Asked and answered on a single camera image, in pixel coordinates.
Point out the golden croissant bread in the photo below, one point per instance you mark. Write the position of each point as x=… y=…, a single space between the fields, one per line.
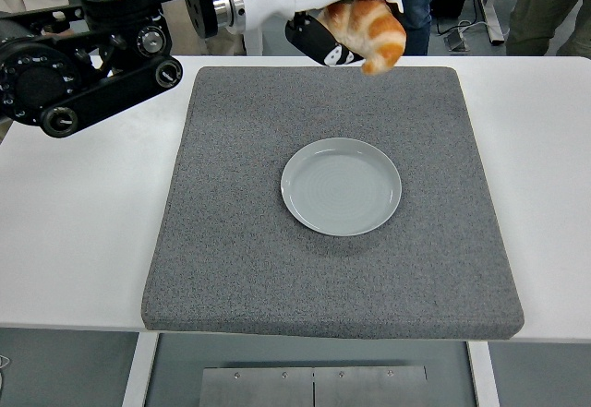
x=374 y=33

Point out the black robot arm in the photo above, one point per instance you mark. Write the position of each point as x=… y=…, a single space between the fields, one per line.
x=41 y=75

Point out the grey round plate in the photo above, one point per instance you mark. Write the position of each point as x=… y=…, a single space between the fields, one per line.
x=341 y=185

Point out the grey metal plate with screws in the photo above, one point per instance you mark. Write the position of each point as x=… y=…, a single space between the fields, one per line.
x=277 y=388

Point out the grey floor pedal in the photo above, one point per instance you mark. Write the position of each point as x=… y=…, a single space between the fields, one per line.
x=456 y=40

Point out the white background desk leg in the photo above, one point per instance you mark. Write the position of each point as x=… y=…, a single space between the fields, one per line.
x=493 y=15

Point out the grey felt mat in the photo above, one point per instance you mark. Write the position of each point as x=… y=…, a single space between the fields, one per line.
x=323 y=278

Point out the white table leg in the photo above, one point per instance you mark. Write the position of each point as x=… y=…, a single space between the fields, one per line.
x=484 y=379
x=138 y=374

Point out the white background post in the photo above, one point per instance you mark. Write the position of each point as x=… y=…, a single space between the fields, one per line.
x=254 y=40

